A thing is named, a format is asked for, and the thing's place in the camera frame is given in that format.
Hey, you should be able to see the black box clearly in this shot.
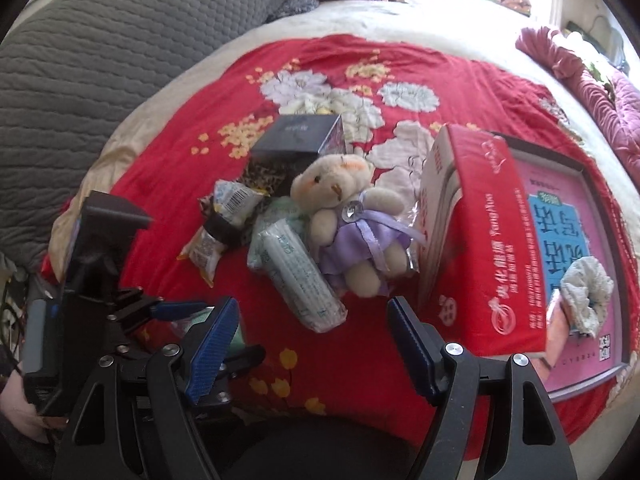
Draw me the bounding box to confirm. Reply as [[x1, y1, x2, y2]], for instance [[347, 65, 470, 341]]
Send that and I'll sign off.
[[250, 114, 347, 158]]

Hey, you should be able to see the black band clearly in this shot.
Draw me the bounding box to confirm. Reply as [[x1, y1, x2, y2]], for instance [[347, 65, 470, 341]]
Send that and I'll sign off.
[[204, 212, 242, 247]]

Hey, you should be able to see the pale green tissue pack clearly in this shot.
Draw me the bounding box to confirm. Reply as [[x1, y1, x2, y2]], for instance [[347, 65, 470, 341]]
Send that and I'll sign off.
[[250, 195, 313, 241]]

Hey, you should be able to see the cream teddy bear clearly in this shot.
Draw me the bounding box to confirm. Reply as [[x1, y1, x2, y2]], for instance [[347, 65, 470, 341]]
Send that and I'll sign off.
[[290, 154, 416, 298]]

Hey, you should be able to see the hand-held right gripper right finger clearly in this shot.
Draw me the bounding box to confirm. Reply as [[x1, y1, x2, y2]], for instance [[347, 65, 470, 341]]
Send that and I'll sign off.
[[387, 296, 578, 480]]

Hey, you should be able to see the pink ruffled quilt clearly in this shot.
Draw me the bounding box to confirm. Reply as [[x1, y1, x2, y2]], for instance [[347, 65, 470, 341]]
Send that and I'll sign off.
[[515, 25, 640, 186]]

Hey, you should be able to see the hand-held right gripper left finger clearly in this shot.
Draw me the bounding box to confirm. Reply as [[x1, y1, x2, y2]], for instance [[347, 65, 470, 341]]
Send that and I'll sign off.
[[52, 296, 241, 480]]

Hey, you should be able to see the white ornate furniture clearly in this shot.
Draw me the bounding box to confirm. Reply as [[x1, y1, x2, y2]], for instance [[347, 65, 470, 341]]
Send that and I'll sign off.
[[562, 15, 631, 76]]

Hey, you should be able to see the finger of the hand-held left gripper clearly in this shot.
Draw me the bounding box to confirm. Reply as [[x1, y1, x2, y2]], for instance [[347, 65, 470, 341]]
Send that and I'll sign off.
[[148, 300, 211, 322], [220, 344, 267, 377]]

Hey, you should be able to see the small green tissue pack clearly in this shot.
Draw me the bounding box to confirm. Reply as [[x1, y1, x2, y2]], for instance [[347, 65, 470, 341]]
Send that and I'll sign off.
[[170, 309, 247, 352]]

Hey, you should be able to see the white lace scrunchie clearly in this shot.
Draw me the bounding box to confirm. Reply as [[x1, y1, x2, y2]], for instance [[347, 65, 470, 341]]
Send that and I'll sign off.
[[559, 255, 615, 338]]

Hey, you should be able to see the red cardboard box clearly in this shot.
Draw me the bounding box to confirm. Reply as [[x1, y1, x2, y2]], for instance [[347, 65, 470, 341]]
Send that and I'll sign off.
[[417, 124, 551, 358]]

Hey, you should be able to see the red floral blanket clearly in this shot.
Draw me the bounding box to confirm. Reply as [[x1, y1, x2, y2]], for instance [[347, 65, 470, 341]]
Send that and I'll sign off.
[[40, 34, 640, 461]]

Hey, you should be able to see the yellow edged snack packet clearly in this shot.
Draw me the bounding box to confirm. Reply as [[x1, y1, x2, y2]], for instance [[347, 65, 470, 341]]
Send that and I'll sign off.
[[176, 227, 226, 288]]

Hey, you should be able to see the person's left hand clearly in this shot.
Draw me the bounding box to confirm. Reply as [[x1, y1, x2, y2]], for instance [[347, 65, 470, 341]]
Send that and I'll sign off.
[[0, 372, 68, 443]]

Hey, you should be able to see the white barcode snack packet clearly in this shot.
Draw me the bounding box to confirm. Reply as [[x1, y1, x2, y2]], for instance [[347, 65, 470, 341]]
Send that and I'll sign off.
[[212, 179, 266, 226]]

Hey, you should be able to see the dark patterned cloth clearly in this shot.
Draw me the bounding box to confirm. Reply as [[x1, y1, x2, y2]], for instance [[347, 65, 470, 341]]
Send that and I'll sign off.
[[265, 0, 321, 23]]

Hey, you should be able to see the leopard print cloth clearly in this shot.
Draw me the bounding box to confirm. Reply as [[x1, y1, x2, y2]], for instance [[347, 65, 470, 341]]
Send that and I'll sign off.
[[197, 157, 301, 246]]

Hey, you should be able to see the long white tissue pack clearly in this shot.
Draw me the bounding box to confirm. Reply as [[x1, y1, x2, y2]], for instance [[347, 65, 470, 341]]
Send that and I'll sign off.
[[247, 220, 348, 333]]

